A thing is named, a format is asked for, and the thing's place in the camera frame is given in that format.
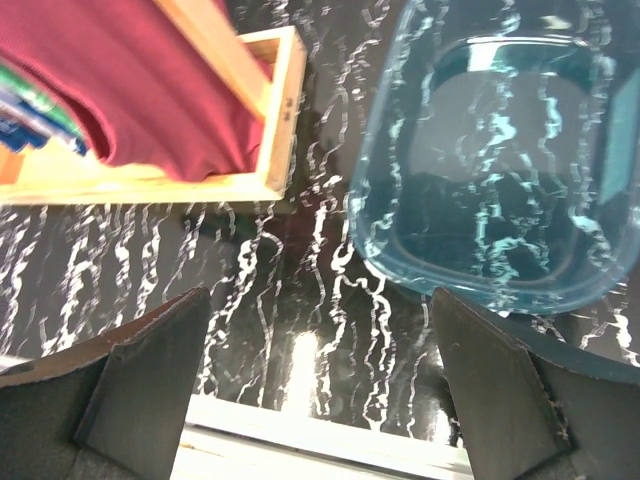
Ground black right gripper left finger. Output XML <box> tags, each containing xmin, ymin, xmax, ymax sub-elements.
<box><xmin>1</xmin><ymin>287</ymin><xmax>211</xmax><ymax>479</ymax></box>

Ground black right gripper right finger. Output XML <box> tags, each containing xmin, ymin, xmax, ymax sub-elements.
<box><xmin>431</xmin><ymin>288</ymin><xmax>639</xmax><ymax>479</ymax></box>

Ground blue patterned trousers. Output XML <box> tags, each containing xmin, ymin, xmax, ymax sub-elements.
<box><xmin>1</xmin><ymin>90</ymin><xmax>88</xmax><ymax>156</ymax></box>

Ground green white patterned trousers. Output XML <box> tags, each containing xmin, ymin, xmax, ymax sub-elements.
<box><xmin>1</xmin><ymin>64</ymin><xmax>84</xmax><ymax>140</ymax></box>

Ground blue transparent plastic basin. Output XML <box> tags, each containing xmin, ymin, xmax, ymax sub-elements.
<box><xmin>348</xmin><ymin>1</ymin><xmax>639</xmax><ymax>314</ymax></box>

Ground maroon tank top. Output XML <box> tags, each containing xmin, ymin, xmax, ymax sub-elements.
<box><xmin>1</xmin><ymin>1</ymin><xmax>263</xmax><ymax>182</ymax></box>

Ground wooden clothes rack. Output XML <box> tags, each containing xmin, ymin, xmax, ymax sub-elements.
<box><xmin>1</xmin><ymin>1</ymin><xmax>307</xmax><ymax>205</ymax></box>

